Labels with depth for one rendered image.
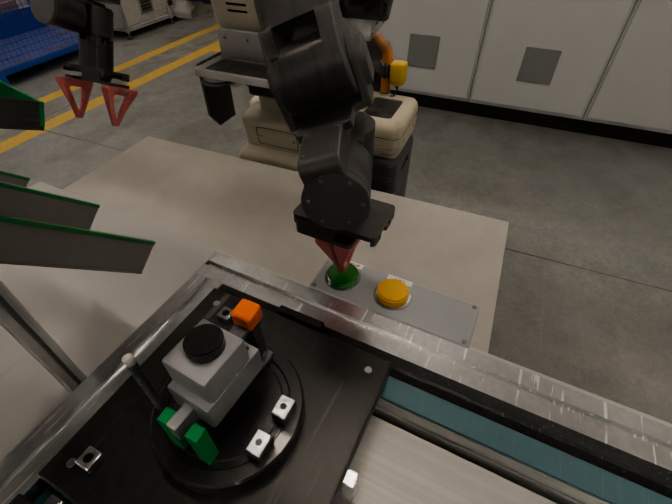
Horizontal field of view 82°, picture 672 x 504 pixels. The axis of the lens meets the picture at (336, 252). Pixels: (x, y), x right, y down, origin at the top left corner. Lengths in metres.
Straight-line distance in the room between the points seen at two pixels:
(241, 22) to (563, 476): 0.97
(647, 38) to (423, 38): 1.35
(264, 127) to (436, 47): 2.32
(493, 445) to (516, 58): 2.96
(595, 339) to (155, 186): 1.69
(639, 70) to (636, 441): 2.96
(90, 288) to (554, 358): 1.56
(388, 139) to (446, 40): 2.05
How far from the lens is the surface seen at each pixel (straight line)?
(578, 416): 0.48
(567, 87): 3.30
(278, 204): 0.82
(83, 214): 0.62
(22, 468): 0.50
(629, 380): 1.87
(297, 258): 0.69
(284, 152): 1.10
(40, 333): 0.48
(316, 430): 0.40
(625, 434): 0.49
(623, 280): 2.24
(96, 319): 0.70
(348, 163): 0.32
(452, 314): 0.50
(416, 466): 0.45
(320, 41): 0.35
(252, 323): 0.35
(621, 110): 3.40
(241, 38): 1.01
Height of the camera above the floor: 1.34
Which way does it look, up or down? 44 degrees down
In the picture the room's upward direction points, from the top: straight up
